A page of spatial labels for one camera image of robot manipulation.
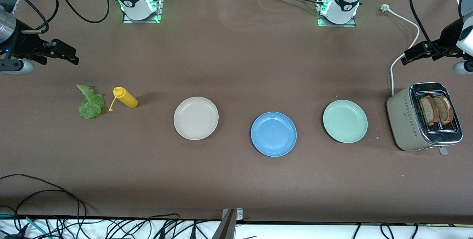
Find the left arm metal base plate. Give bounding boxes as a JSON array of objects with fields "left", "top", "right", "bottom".
[{"left": 317, "top": 0, "right": 357, "bottom": 28}]

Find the green round plate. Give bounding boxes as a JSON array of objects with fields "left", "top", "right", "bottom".
[{"left": 323, "top": 100, "right": 368, "bottom": 144}]

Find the teal cable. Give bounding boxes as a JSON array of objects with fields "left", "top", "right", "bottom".
[{"left": 0, "top": 213, "right": 49, "bottom": 239}]

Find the brown bread slice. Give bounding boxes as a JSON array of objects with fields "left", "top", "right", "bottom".
[
  {"left": 433, "top": 95, "right": 454, "bottom": 125},
  {"left": 419, "top": 96, "right": 440, "bottom": 127}
]

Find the black cable bundle strand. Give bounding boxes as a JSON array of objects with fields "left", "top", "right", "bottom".
[{"left": 107, "top": 214, "right": 181, "bottom": 239}]

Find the white toaster power cable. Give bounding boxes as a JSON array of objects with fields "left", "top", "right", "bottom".
[{"left": 381, "top": 4, "right": 421, "bottom": 96}]

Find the black floor cable loop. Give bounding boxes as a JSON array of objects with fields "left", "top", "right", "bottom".
[
  {"left": 0, "top": 174, "right": 88, "bottom": 228},
  {"left": 14, "top": 190, "right": 81, "bottom": 232}
]

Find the metal table edge bracket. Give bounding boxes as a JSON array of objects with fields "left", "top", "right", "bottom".
[{"left": 212, "top": 208, "right": 244, "bottom": 239}]

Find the yellow squeeze sauce bottle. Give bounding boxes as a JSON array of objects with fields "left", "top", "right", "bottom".
[{"left": 108, "top": 87, "right": 139, "bottom": 112}]

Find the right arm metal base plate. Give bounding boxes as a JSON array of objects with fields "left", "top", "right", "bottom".
[{"left": 122, "top": 0, "right": 165, "bottom": 24}]

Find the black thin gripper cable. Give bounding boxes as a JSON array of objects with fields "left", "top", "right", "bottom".
[{"left": 37, "top": 0, "right": 60, "bottom": 34}]

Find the green lettuce leaf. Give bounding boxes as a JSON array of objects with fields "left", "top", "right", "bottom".
[{"left": 76, "top": 85, "right": 105, "bottom": 119}]

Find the blue round plate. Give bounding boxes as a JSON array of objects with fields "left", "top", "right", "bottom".
[{"left": 251, "top": 112, "right": 297, "bottom": 157}]

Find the beige round plate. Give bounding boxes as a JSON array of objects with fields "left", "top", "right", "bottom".
[{"left": 173, "top": 97, "right": 219, "bottom": 140}]

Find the beige and chrome toaster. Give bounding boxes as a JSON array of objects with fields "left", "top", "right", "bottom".
[{"left": 387, "top": 82, "right": 463, "bottom": 155}]

